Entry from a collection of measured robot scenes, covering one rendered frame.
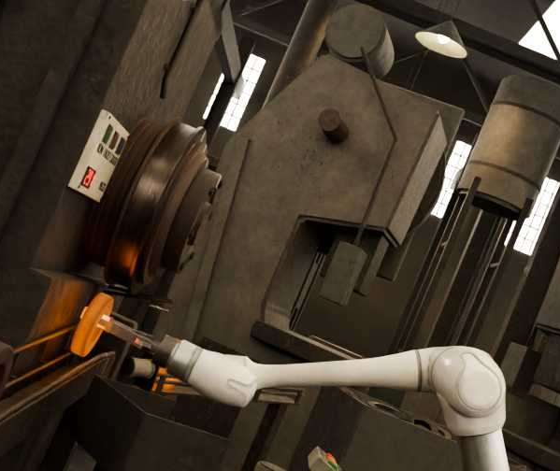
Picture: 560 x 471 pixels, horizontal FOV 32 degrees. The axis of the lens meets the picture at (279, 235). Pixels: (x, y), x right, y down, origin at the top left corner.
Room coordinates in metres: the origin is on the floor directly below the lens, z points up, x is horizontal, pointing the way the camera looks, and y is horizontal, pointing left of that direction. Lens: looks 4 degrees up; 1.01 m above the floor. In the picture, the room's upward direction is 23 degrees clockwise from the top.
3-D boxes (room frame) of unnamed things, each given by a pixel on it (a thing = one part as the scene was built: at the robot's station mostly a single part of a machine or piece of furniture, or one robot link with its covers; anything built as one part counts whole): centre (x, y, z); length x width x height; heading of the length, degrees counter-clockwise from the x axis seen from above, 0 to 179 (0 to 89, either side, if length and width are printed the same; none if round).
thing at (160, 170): (2.54, 0.32, 1.11); 0.47 x 0.06 x 0.47; 178
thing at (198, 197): (2.53, 0.22, 1.11); 0.28 x 0.06 x 0.28; 178
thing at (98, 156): (2.20, 0.44, 1.15); 0.26 x 0.02 x 0.18; 178
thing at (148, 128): (2.54, 0.40, 1.11); 0.47 x 0.10 x 0.47; 178
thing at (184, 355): (2.33, 0.09, 0.79); 0.09 x 0.06 x 0.09; 178
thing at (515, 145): (11.25, -2.14, 2.25); 0.92 x 0.92 x 4.50
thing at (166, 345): (2.33, 0.17, 0.80); 0.09 x 0.08 x 0.07; 88
